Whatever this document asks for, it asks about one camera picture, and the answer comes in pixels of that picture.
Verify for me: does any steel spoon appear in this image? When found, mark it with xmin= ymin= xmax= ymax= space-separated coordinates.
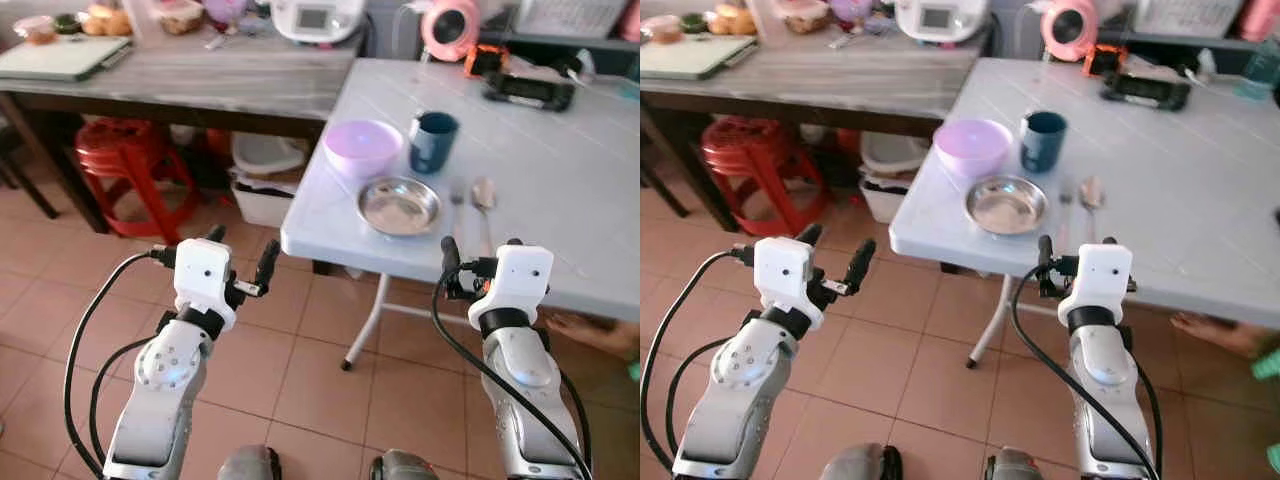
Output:
xmin=1078 ymin=176 xmax=1106 ymax=247
xmin=470 ymin=177 xmax=499 ymax=257

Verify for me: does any white storage box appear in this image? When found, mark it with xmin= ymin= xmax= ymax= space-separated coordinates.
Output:
xmin=229 ymin=175 xmax=302 ymax=230
xmin=859 ymin=175 xmax=917 ymax=225

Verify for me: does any stainless steel plate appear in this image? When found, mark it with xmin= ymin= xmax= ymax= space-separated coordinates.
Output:
xmin=356 ymin=176 xmax=443 ymax=239
xmin=964 ymin=175 xmax=1051 ymax=238

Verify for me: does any white folding table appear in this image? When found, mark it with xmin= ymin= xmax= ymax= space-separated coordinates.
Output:
xmin=280 ymin=57 xmax=641 ymax=324
xmin=888 ymin=57 xmax=1280 ymax=330

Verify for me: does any white metal table leg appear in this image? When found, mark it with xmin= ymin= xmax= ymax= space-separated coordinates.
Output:
xmin=964 ymin=271 xmax=1069 ymax=370
xmin=339 ymin=271 xmax=483 ymax=373

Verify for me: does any white plastic basin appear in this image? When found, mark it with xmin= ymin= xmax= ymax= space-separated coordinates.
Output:
xmin=229 ymin=131 xmax=312 ymax=180
xmin=859 ymin=129 xmax=937 ymax=177

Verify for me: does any red plastic stool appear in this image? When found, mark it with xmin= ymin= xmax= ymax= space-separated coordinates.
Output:
xmin=699 ymin=115 xmax=830 ymax=239
xmin=74 ymin=117 xmax=202 ymax=245

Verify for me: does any dark teal cup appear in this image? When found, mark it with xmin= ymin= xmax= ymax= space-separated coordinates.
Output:
xmin=1019 ymin=110 xmax=1069 ymax=176
xmin=407 ymin=110 xmax=462 ymax=177

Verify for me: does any person's bare foot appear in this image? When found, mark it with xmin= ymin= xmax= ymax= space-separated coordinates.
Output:
xmin=1169 ymin=309 xmax=1269 ymax=361
xmin=544 ymin=309 xmax=641 ymax=362

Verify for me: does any purple plastic bowl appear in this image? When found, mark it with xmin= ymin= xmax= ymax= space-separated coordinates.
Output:
xmin=322 ymin=120 xmax=406 ymax=182
xmin=932 ymin=118 xmax=1015 ymax=181

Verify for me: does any black flat device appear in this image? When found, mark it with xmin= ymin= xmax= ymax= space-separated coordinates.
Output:
xmin=481 ymin=71 xmax=577 ymax=114
xmin=1099 ymin=71 xmax=1192 ymax=113

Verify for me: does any grey wooden long table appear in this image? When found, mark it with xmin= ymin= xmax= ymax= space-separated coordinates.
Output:
xmin=640 ymin=22 xmax=993 ymax=234
xmin=0 ymin=25 xmax=369 ymax=237

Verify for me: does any grey left robot leg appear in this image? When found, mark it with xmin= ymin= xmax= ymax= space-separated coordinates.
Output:
xmin=819 ymin=442 xmax=905 ymax=480
xmin=217 ymin=444 xmax=284 ymax=480

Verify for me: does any grey robot leg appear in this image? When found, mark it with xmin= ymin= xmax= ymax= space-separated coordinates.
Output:
xmin=369 ymin=449 xmax=442 ymax=480
xmin=217 ymin=444 xmax=284 ymax=480
xmin=819 ymin=442 xmax=905 ymax=480
xmin=982 ymin=446 xmax=1047 ymax=480

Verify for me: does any orange black gadget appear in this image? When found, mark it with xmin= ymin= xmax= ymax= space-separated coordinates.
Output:
xmin=462 ymin=44 xmax=510 ymax=80
xmin=1082 ymin=44 xmax=1129 ymax=79

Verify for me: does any grey right robot leg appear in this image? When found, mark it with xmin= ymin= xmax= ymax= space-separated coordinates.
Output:
xmin=369 ymin=449 xmax=442 ymax=480
xmin=982 ymin=446 xmax=1047 ymax=480

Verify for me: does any white cutting board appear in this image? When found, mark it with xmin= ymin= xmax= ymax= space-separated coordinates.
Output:
xmin=0 ymin=35 xmax=134 ymax=84
xmin=640 ymin=33 xmax=759 ymax=82

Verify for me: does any pink round fan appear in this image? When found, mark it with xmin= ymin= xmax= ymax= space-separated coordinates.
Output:
xmin=419 ymin=0 xmax=484 ymax=64
xmin=1039 ymin=0 xmax=1102 ymax=64

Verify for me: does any clear food container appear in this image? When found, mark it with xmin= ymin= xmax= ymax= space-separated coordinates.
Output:
xmin=779 ymin=0 xmax=831 ymax=36
xmin=154 ymin=0 xmax=207 ymax=37

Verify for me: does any bowl of bread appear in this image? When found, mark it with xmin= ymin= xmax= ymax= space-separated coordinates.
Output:
xmin=77 ymin=4 xmax=134 ymax=39
xmin=705 ymin=3 xmax=758 ymax=37

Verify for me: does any teal water bottle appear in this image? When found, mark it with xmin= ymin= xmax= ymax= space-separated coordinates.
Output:
xmin=1239 ymin=34 xmax=1280 ymax=102

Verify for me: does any grey plastic crate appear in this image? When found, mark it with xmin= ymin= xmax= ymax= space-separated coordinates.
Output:
xmin=514 ymin=0 xmax=627 ymax=42
xmin=1134 ymin=0 xmax=1247 ymax=40

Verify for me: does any white kitchen appliance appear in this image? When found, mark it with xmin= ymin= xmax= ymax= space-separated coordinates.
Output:
xmin=894 ymin=0 xmax=992 ymax=46
xmin=269 ymin=0 xmax=367 ymax=47

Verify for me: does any small pink bowl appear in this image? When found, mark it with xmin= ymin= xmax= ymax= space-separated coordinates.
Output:
xmin=641 ymin=13 xmax=684 ymax=45
xmin=12 ymin=14 xmax=59 ymax=47

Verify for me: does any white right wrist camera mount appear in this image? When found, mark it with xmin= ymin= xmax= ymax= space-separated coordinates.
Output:
xmin=469 ymin=243 xmax=555 ymax=332
xmin=1057 ymin=243 xmax=1135 ymax=327

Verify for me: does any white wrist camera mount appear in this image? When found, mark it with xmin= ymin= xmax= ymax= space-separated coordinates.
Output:
xmin=469 ymin=243 xmax=555 ymax=332
xmin=1057 ymin=243 xmax=1135 ymax=327
xmin=752 ymin=237 xmax=824 ymax=331
xmin=173 ymin=238 xmax=239 ymax=332

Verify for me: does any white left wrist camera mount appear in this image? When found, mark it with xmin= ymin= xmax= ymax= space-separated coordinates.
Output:
xmin=173 ymin=238 xmax=239 ymax=332
xmin=752 ymin=237 xmax=824 ymax=331

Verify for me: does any long black left arm cable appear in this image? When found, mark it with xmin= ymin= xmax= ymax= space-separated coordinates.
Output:
xmin=640 ymin=245 xmax=756 ymax=471
xmin=63 ymin=246 xmax=177 ymax=479

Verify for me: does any short black left arm cable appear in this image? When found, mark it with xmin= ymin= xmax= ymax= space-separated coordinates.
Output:
xmin=88 ymin=337 xmax=154 ymax=466
xmin=665 ymin=337 xmax=731 ymax=456

